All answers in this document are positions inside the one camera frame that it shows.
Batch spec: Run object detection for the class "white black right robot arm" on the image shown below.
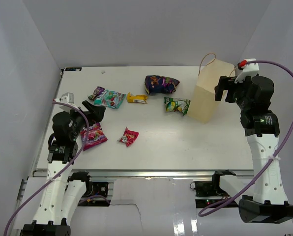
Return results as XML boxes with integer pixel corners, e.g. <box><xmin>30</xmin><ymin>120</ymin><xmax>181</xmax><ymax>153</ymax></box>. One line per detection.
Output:
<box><xmin>211</xmin><ymin>75</ymin><xmax>293</xmax><ymax>224</ymax></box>

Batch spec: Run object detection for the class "red small candy packet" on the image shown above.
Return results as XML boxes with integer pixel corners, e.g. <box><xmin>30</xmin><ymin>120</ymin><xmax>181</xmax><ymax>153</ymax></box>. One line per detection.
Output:
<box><xmin>118</xmin><ymin>127</ymin><xmax>139</xmax><ymax>147</ymax></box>

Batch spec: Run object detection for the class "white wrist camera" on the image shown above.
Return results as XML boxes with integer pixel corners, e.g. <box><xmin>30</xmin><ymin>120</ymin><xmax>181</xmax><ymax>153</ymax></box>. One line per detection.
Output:
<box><xmin>53</xmin><ymin>92</ymin><xmax>77</xmax><ymax>110</ymax></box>
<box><xmin>234</xmin><ymin>59</ymin><xmax>259</xmax><ymax>84</ymax></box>

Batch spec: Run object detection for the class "green white snack bag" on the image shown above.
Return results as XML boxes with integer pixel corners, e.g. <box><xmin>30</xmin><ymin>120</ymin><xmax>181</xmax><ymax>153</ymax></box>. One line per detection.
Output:
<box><xmin>164</xmin><ymin>97</ymin><xmax>191</xmax><ymax>116</ymax></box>

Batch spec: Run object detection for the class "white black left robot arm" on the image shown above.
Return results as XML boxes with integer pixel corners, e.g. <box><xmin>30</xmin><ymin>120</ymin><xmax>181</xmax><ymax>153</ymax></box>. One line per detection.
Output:
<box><xmin>20</xmin><ymin>99</ymin><xmax>106</xmax><ymax>236</ymax></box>

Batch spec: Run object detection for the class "purple chocolate candy packet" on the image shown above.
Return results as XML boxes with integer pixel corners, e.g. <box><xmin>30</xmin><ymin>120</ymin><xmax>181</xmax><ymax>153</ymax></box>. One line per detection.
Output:
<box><xmin>88</xmin><ymin>86</ymin><xmax>105</xmax><ymax>101</ymax></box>

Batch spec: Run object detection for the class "magenta Fox's candy bag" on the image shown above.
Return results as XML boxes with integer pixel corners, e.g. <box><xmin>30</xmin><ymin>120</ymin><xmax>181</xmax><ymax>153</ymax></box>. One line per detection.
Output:
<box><xmin>83</xmin><ymin>122</ymin><xmax>108</xmax><ymax>151</ymax></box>

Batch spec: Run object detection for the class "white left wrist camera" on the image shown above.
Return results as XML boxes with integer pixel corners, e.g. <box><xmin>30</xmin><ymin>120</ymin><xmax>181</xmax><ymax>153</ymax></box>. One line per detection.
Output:
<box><xmin>53</xmin><ymin>92</ymin><xmax>77</xmax><ymax>110</ymax></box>

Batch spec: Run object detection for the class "aluminium table frame rail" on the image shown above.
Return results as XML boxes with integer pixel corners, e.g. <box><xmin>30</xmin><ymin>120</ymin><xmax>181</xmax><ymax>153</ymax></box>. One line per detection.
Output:
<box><xmin>33</xmin><ymin>170</ymin><xmax>253</xmax><ymax>177</ymax></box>

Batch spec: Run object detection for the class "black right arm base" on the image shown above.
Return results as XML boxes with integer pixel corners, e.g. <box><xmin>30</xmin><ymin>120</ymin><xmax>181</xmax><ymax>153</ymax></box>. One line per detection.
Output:
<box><xmin>189</xmin><ymin>181</ymin><xmax>230</xmax><ymax>209</ymax></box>

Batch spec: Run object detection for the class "dark purple chips bag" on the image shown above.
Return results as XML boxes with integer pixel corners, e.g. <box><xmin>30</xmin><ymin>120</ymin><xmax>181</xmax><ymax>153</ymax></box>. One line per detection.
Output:
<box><xmin>145</xmin><ymin>75</ymin><xmax>180</xmax><ymax>94</ymax></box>

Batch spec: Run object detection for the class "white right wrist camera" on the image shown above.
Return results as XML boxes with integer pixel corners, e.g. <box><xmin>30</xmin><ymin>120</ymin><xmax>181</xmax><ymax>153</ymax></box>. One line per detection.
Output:
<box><xmin>234</xmin><ymin>59</ymin><xmax>259</xmax><ymax>84</ymax></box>

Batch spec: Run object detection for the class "teal candy bag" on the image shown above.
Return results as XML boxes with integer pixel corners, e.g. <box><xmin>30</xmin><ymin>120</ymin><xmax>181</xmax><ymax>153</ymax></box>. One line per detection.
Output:
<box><xmin>94</xmin><ymin>89</ymin><xmax>126</xmax><ymax>109</ymax></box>

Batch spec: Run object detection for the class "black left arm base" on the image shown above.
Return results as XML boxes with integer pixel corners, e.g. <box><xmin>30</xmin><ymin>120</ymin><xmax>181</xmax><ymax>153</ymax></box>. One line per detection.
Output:
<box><xmin>78</xmin><ymin>182</ymin><xmax>109</xmax><ymax>207</ymax></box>

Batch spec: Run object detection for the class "yellow snack wrapper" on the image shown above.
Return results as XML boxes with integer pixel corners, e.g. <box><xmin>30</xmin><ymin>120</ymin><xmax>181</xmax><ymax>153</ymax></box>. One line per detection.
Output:
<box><xmin>126</xmin><ymin>92</ymin><xmax>148</xmax><ymax>104</ymax></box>

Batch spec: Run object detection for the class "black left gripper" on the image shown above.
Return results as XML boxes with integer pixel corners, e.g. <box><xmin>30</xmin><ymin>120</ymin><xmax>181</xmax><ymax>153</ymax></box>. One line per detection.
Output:
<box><xmin>65</xmin><ymin>100</ymin><xmax>105</xmax><ymax>140</ymax></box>

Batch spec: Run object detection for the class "brown paper bag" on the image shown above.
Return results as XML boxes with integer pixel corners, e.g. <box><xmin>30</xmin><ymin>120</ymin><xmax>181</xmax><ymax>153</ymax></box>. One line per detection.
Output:
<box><xmin>187</xmin><ymin>53</ymin><xmax>235</xmax><ymax>123</ymax></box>

